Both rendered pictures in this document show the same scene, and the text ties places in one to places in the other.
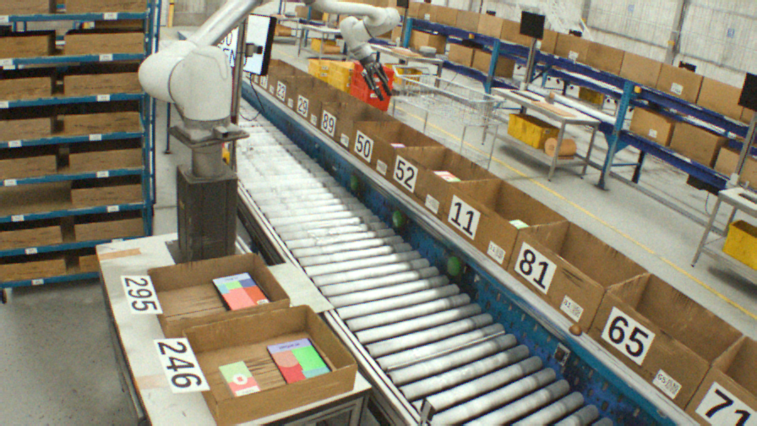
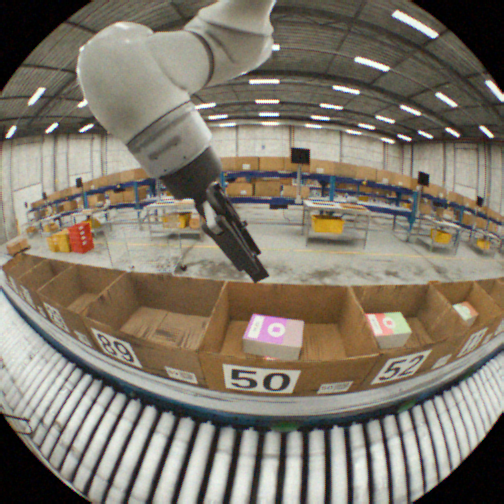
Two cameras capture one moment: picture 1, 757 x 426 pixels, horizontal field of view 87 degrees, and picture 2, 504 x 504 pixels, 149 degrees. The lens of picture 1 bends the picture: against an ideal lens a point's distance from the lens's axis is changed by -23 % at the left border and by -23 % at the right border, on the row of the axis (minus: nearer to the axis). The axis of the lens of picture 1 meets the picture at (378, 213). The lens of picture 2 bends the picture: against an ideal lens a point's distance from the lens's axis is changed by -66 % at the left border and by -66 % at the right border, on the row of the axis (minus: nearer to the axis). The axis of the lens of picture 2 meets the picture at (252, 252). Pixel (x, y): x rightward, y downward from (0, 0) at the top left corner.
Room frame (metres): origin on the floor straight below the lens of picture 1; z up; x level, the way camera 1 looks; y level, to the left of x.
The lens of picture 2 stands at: (2.23, 0.32, 1.38)
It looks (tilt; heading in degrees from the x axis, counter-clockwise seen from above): 23 degrees down; 311
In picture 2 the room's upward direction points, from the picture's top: straight up
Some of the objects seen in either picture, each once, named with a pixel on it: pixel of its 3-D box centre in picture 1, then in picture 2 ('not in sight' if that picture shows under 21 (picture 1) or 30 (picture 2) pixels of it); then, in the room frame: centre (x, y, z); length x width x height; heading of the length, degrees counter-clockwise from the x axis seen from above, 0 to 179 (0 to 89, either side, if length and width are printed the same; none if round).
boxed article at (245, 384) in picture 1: (240, 385); not in sight; (0.88, 0.27, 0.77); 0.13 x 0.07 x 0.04; 39
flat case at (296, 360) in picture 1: (302, 364); not in sight; (1.02, 0.14, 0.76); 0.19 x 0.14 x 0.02; 35
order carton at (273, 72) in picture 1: (285, 81); (29, 276); (3.71, 0.85, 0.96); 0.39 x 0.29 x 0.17; 34
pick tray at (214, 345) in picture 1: (266, 361); not in sight; (0.96, 0.22, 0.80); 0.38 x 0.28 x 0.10; 128
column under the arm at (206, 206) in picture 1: (205, 214); not in sight; (1.49, 0.59, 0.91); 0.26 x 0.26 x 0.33; 40
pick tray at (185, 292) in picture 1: (215, 297); not in sight; (1.19, 0.44, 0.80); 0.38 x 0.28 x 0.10; 128
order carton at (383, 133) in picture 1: (395, 150); (288, 337); (2.40, -0.03, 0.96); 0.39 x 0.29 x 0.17; 34
